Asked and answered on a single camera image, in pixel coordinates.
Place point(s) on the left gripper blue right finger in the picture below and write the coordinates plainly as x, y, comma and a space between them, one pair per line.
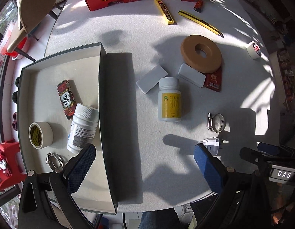
210, 168

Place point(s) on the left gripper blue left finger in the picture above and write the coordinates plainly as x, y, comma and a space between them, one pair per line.
80, 165

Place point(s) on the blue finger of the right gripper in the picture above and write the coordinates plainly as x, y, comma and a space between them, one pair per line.
274, 150

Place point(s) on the white power adapter plug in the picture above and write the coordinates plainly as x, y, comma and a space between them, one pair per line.
212, 144

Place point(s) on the metal hose clamp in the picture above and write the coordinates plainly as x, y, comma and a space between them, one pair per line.
54, 160
216, 123

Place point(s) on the white bottle yellow label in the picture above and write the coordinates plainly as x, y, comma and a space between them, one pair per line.
169, 100

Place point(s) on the white rectangular block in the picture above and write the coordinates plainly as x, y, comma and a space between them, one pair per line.
191, 75
149, 80

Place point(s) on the white tape red printed core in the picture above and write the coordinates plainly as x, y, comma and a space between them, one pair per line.
254, 50

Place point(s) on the white bottle grey label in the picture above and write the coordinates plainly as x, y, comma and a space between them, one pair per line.
83, 128

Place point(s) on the cream masking tape roll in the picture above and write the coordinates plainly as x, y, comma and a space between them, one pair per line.
40, 134

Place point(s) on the red plastic stool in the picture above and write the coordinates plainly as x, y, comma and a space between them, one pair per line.
11, 172

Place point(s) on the red patterned small box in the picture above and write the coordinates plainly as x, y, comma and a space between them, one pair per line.
67, 98

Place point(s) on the white storage tray box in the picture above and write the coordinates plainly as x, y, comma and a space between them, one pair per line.
38, 101

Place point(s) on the dark red card pack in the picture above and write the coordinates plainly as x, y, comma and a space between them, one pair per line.
213, 80

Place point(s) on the brown paper tape roll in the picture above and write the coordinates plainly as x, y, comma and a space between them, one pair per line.
201, 54

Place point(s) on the yellow utility knife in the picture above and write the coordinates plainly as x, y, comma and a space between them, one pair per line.
200, 22

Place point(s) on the red plastic basin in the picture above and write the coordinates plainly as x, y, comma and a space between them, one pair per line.
12, 38

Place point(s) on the yellow blade refill case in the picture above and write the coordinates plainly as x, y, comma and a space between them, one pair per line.
164, 11

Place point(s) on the red lighter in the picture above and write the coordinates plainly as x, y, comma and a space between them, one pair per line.
198, 5

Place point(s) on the beige chair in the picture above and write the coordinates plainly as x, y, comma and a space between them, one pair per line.
32, 12

